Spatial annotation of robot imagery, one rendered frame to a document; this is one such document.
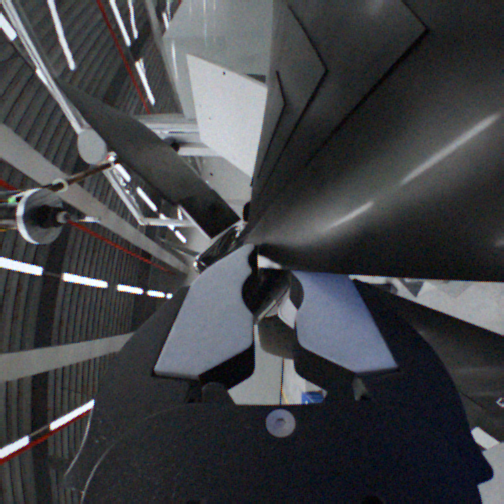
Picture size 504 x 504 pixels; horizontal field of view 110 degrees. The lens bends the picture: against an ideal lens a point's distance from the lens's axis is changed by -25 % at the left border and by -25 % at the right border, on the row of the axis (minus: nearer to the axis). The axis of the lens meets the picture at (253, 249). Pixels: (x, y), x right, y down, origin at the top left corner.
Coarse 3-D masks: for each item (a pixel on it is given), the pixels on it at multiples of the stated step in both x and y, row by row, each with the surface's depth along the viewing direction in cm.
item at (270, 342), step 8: (264, 320) 41; (272, 320) 41; (280, 320) 41; (264, 328) 44; (272, 328) 43; (280, 328) 43; (288, 328) 43; (264, 336) 47; (272, 336) 46; (280, 336) 45; (288, 336) 45; (264, 344) 51; (272, 344) 49; (280, 344) 48; (288, 344) 47; (272, 352) 55; (280, 352) 52; (288, 352) 51
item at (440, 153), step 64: (320, 0) 5; (384, 0) 3; (448, 0) 2; (320, 64) 6; (384, 64) 4; (448, 64) 3; (320, 128) 6; (384, 128) 4; (448, 128) 3; (256, 192) 14; (320, 192) 7; (384, 192) 5; (448, 192) 3; (320, 256) 7; (384, 256) 5; (448, 256) 4
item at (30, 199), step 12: (24, 192) 27; (36, 192) 23; (48, 192) 25; (24, 204) 21; (36, 204) 23; (48, 204) 25; (60, 204) 27; (24, 216) 21; (24, 228) 21; (36, 228) 23; (48, 228) 25; (60, 228) 27; (36, 240) 23; (48, 240) 25
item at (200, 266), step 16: (224, 240) 29; (240, 240) 28; (208, 256) 28; (224, 256) 27; (272, 272) 27; (256, 288) 27; (272, 288) 28; (288, 288) 30; (256, 304) 27; (256, 320) 28
